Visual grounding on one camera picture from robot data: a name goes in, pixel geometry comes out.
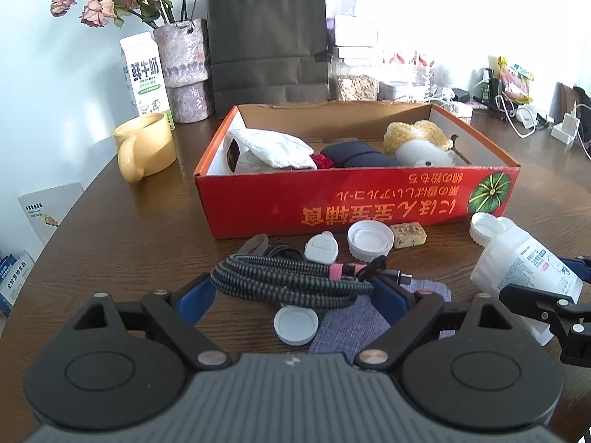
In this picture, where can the dark pump bottle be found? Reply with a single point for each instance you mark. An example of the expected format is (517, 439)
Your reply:
(491, 87)

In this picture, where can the black power adapter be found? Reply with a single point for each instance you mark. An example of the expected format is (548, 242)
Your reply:
(461, 94)

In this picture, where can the plain white round lid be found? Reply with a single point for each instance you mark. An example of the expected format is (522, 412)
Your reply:
(295, 325)

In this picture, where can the navy blue pouch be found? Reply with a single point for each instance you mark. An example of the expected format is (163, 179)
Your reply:
(360, 154)

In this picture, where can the blue white boxes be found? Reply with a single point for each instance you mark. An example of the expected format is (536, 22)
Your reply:
(16, 281)

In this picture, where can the yellow ceramic mug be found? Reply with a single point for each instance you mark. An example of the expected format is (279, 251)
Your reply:
(147, 147)

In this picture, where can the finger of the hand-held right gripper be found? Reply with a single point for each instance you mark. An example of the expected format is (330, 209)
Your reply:
(582, 267)
(531, 302)

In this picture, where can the plush lamb toy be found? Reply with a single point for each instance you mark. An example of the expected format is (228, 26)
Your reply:
(415, 143)

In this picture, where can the small white charger block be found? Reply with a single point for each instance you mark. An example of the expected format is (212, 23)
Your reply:
(463, 110)

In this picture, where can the red cardboard box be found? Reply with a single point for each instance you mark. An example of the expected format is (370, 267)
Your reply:
(369, 198)

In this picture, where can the flat white box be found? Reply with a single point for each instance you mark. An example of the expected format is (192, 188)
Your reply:
(358, 55)

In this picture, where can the jar of wooden pieces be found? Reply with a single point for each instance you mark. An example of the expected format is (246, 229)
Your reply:
(355, 87)

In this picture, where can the silver metal tin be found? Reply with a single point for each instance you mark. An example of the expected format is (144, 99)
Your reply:
(397, 91)

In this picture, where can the white ribbed bottle cap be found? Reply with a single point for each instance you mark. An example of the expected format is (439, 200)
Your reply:
(369, 240)
(485, 228)

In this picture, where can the yellow snack bag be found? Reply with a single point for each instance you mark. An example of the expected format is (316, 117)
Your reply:
(515, 78)

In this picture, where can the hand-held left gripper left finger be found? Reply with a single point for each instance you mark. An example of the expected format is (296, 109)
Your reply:
(194, 302)

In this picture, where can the small beige bar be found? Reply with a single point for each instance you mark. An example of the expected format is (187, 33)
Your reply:
(408, 235)

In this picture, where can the purple tissue pack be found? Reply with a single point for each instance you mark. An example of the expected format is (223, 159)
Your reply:
(355, 32)

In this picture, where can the mottled purple ceramic vase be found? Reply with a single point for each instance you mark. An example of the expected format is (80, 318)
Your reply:
(184, 55)

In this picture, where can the white plastic bottle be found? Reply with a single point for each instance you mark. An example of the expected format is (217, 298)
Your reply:
(521, 263)

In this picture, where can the blue-grey fabric pouch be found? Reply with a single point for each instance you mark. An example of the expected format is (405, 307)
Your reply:
(346, 327)

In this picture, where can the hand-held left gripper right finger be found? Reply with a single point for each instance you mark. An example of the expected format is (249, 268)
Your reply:
(392, 304)

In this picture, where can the white padded packet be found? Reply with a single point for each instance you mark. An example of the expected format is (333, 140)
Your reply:
(277, 147)

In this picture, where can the white plug charger dock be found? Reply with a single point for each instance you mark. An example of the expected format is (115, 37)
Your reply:
(568, 129)

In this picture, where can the black paper bag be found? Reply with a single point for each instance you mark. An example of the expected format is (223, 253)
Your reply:
(268, 32)

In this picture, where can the white green milk carton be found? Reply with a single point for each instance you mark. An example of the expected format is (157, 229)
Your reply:
(145, 78)

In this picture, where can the red artificial rose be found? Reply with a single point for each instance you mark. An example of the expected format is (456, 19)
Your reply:
(322, 161)

